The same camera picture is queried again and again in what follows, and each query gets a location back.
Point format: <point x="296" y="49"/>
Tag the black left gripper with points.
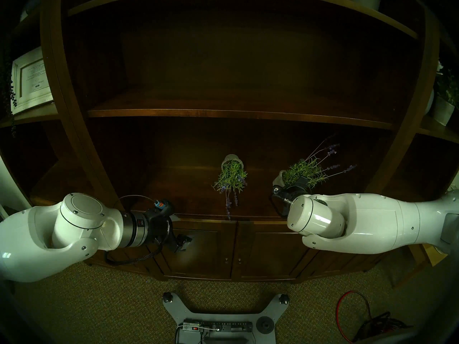
<point x="157" y="225"/>

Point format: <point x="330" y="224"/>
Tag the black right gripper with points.
<point x="285" y="193"/>

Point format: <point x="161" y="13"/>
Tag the fake lavender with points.
<point x="304" y="171"/>
<point x="231" y="175"/>

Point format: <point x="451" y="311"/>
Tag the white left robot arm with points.
<point x="36" y="235"/>

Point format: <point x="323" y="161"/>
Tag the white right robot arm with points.
<point x="358" y="221"/>

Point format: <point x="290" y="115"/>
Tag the green plant in white pot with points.
<point x="441" y="110"/>

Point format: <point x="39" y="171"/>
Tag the dark hanging vine plant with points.
<point x="10" y="92"/>

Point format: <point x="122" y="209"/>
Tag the black star knob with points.
<point x="284" y="299"/>
<point x="168" y="297"/>

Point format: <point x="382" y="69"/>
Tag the black round caster disc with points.
<point x="265" y="324"/>

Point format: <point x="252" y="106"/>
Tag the light wooden side table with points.
<point x="417" y="266"/>

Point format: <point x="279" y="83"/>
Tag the dark wooden bookcase cabinet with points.
<point x="229" y="60"/>

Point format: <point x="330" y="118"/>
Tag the white framed certificate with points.
<point x="32" y="78"/>

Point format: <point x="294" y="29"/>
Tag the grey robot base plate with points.
<point x="179" y="313"/>

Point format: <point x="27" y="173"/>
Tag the power strip with red switch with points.
<point x="222" y="326"/>

